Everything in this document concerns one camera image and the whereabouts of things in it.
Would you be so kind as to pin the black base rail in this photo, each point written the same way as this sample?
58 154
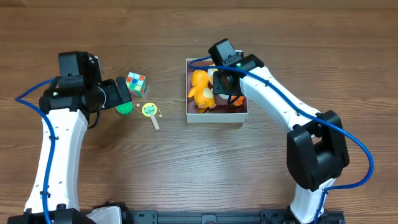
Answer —
263 217

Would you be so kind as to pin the green round disc toy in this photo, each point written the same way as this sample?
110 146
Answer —
125 109

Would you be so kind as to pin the white plush duck toy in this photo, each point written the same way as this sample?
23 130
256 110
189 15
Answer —
238 100

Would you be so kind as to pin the colourful puzzle cube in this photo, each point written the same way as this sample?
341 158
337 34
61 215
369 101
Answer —
137 84

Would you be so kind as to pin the white cardboard box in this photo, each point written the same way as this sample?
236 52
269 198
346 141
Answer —
222 113

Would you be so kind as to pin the yellow wooden rattle drum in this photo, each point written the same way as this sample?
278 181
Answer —
152 111

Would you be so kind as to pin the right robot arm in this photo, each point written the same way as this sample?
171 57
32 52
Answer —
316 153

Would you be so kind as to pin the orange dinosaur toy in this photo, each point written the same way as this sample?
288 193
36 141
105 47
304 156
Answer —
200 92

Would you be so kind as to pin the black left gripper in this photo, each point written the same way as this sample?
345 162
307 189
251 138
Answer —
122 90

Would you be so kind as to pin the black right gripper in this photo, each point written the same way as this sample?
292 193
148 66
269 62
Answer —
222 86

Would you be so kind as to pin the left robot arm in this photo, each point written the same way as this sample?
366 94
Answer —
65 108

